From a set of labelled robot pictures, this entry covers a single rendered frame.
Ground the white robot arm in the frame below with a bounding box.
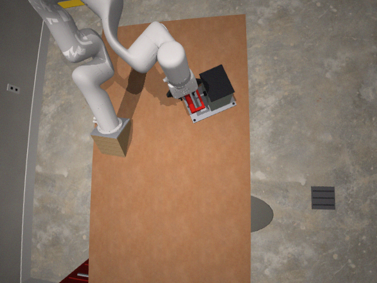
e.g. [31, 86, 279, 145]
[29, 0, 191, 134]

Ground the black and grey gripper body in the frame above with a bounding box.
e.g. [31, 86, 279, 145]
[167, 69, 198, 99]

